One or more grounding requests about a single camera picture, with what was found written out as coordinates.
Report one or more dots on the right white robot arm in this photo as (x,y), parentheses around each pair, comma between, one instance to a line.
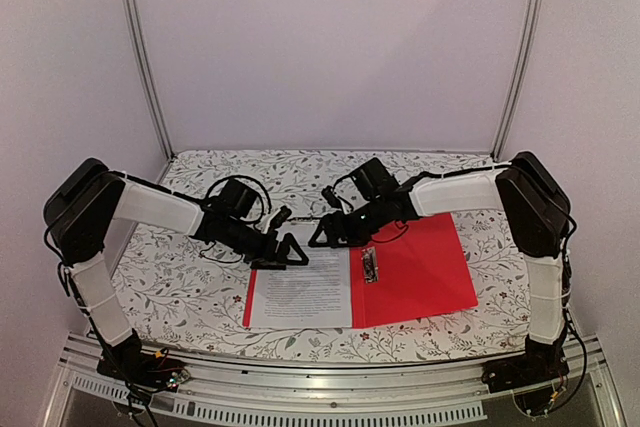
(536,208)

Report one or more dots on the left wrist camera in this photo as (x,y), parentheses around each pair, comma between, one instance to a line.
(280,217)

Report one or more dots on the printed white paper sheets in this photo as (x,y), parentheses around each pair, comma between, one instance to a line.
(316,296)

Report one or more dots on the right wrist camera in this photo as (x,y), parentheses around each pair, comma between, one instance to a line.
(336,201)

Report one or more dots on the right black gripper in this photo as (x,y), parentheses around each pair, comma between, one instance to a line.
(333,235)

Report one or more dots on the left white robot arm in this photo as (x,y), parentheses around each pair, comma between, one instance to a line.
(79,216)

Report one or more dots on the left aluminium frame post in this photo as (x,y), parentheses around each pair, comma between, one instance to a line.
(144,69)

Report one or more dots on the aluminium front rail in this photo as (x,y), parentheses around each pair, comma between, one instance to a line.
(225,390)

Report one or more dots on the red file folder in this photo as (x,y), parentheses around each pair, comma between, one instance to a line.
(423,272)

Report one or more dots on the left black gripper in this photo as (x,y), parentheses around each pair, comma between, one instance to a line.
(268,257)

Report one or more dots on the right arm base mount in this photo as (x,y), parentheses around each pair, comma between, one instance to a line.
(540,363)

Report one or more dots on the spine metal folder clip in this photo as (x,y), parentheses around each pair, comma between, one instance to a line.
(370,265)

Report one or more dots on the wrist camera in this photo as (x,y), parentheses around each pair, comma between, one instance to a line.
(336,201)
(280,217)

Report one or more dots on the aluminium frame post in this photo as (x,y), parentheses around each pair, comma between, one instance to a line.
(525,47)
(144,69)

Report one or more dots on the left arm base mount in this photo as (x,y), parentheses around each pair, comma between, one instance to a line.
(127,362)

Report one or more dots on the right aluminium frame post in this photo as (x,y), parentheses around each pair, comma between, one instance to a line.
(525,47)

